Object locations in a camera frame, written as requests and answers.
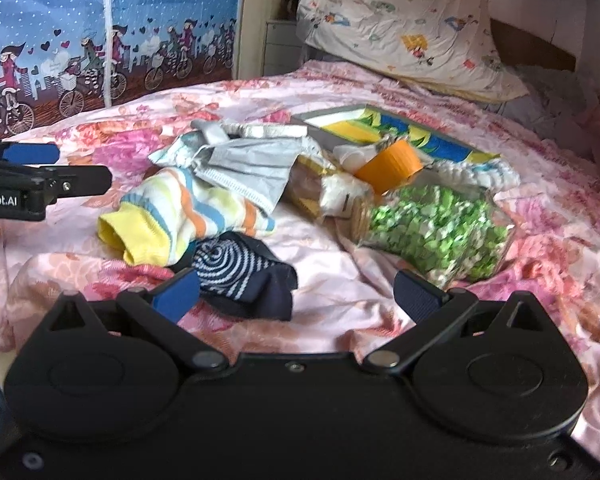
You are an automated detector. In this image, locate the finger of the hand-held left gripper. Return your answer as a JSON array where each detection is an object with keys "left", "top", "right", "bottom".
[
  {"left": 0, "top": 141, "right": 61, "bottom": 166},
  {"left": 40, "top": 165, "right": 113, "bottom": 206}
]

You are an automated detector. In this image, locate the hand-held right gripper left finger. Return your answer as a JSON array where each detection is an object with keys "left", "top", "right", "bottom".
[{"left": 49, "top": 267, "right": 231, "bottom": 376}]

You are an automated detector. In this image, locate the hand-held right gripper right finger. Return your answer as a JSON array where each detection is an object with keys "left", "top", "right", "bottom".
[{"left": 362, "top": 269, "right": 549, "bottom": 376}]

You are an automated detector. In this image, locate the navy striped sock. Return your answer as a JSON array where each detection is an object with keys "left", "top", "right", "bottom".
[{"left": 172, "top": 232, "right": 299, "bottom": 322}]

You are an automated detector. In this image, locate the striped sock with yellow cuff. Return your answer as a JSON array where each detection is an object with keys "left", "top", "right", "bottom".
[{"left": 97, "top": 167, "right": 277, "bottom": 267}]

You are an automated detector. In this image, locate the grey face mask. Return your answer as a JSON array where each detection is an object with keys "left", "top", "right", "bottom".
[{"left": 192, "top": 136, "right": 306, "bottom": 216}]

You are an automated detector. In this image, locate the colourful cardboard box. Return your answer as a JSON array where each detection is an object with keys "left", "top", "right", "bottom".
[{"left": 290, "top": 104, "right": 501, "bottom": 163}]

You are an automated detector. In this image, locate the grey cloth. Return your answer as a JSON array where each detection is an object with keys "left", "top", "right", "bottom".
[{"left": 190, "top": 119, "right": 308, "bottom": 143}]

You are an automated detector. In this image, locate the pink floral bed sheet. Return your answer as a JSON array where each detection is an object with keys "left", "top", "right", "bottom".
[{"left": 0, "top": 60, "right": 600, "bottom": 466}]

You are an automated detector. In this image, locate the orange tape roll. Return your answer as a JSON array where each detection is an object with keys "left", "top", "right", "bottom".
[{"left": 354, "top": 139, "right": 424, "bottom": 196}]

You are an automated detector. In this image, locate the white knitted cloth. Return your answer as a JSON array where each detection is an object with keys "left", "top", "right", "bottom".
[{"left": 430, "top": 160, "right": 522, "bottom": 193}]

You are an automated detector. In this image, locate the blue printed curtain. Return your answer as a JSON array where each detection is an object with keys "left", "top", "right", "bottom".
[{"left": 0, "top": 0, "right": 244, "bottom": 141}]

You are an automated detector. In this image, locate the small white bottle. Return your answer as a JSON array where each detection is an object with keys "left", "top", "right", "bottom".
[{"left": 332, "top": 144, "right": 381, "bottom": 171}]

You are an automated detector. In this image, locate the bread packet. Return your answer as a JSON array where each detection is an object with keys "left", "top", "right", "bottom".
[{"left": 285, "top": 155, "right": 342, "bottom": 218}]

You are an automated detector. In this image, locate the white cabinet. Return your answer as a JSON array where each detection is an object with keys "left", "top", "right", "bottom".
[{"left": 262, "top": 19, "right": 306, "bottom": 77}]

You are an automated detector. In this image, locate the grey blue quilt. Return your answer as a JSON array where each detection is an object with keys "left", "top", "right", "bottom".
[{"left": 510, "top": 64, "right": 600, "bottom": 158}]

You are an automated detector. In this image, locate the beige wooden board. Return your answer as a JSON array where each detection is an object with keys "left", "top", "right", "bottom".
[{"left": 236, "top": 0, "right": 301, "bottom": 81}]

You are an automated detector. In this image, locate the cartoon print pillow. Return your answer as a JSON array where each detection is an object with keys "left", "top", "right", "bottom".
[{"left": 296, "top": 0, "right": 531, "bottom": 106}]

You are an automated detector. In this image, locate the wooden headboard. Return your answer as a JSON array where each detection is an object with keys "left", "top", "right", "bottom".
[{"left": 487, "top": 17, "right": 578, "bottom": 73}]

